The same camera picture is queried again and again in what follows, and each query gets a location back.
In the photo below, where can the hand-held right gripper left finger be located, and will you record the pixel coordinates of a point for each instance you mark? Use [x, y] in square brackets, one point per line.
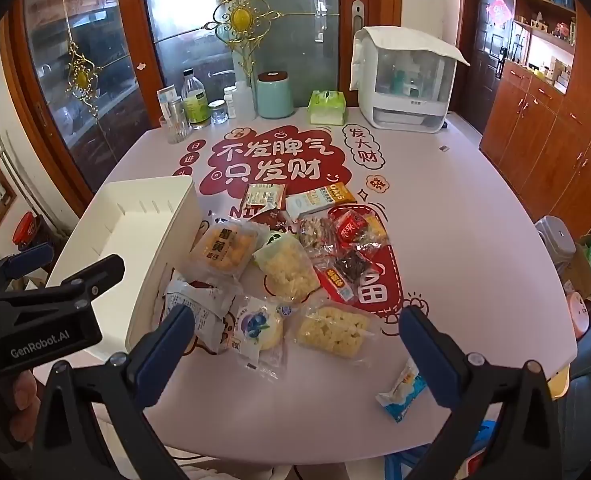
[173, 345]

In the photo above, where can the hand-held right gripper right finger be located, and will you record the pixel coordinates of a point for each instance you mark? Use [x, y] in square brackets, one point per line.
[425, 355]

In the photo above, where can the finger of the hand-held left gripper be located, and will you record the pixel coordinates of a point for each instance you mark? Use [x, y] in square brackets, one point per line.
[28, 260]
[93, 275]

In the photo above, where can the white printed snack packet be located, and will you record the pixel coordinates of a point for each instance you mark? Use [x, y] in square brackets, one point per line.
[200, 310]

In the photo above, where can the small blue white packet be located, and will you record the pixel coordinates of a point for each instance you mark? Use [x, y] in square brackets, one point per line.
[400, 395]

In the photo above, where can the white plastic storage box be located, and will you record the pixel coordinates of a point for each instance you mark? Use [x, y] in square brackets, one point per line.
[140, 220]

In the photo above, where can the blueberry print snack packet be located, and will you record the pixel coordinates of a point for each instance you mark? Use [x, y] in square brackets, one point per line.
[255, 330]

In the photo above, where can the clear yellow cracker packet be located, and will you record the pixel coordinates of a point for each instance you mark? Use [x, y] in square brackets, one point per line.
[333, 332]

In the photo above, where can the yellow pastry packet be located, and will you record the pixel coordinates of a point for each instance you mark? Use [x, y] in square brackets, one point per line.
[228, 252]

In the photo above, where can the red dried plum packet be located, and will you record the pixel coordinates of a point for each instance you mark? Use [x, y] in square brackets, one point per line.
[348, 265]

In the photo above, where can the small yellow clear packet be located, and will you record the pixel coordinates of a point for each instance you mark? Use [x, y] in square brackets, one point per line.
[377, 230]

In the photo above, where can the red foil snack packet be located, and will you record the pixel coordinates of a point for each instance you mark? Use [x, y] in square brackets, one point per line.
[350, 227]

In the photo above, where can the brown snack packet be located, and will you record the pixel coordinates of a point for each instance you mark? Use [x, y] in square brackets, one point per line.
[273, 219]

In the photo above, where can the clear mixed nut packet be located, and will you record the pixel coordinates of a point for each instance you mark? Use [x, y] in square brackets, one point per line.
[315, 234]

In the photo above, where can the beige green snack packet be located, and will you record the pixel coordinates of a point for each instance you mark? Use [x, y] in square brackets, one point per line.
[265, 195]

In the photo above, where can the orange and white snack packet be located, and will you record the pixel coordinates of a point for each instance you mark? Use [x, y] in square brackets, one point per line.
[315, 202]

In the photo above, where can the person's left hand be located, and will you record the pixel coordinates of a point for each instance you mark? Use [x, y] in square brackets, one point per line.
[23, 395]

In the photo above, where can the red round container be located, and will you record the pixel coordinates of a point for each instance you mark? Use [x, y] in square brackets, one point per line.
[28, 230]

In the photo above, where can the blue plastic stool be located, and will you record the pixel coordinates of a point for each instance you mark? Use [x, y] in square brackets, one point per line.
[475, 440]

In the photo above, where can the pink printed tablecloth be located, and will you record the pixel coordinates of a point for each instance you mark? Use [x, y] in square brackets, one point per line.
[450, 240]

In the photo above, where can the wooden framed glass door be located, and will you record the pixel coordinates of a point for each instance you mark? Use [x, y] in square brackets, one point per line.
[300, 35]
[65, 125]

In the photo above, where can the pink round container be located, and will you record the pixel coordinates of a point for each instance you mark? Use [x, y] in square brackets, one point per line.
[578, 315]

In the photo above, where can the grey white appliance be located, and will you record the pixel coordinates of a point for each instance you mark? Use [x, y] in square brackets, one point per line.
[555, 247]

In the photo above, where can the clear drinking glass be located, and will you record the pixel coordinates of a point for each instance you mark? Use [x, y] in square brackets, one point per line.
[178, 125]

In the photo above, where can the small gold door ornament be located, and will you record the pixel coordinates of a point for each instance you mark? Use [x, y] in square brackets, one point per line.
[81, 77]

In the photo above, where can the glass bottle green label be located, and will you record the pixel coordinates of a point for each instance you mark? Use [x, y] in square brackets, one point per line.
[195, 105]

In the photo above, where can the small glass jar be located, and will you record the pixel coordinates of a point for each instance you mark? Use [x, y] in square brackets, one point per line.
[218, 112]

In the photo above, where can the small white pill bottle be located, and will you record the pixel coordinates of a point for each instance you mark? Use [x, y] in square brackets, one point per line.
[230, 102]

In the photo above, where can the white plastic bottle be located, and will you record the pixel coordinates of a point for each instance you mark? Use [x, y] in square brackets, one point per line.
[245, 100]

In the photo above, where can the white countertop appliance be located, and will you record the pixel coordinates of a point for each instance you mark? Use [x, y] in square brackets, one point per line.
[400, 110]

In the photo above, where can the mint green canister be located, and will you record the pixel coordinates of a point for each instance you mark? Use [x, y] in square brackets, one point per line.
[275, 97]

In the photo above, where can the wooden cabinet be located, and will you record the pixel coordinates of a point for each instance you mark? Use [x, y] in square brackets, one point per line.
[535, 125]

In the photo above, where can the green tissue pack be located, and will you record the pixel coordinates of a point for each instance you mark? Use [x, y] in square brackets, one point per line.
[328, 107]

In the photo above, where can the large gold door ornament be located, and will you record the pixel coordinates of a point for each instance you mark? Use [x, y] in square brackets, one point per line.
[240, 19]

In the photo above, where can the dark wooden door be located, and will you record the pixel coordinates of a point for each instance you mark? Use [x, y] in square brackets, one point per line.
[485, 60]

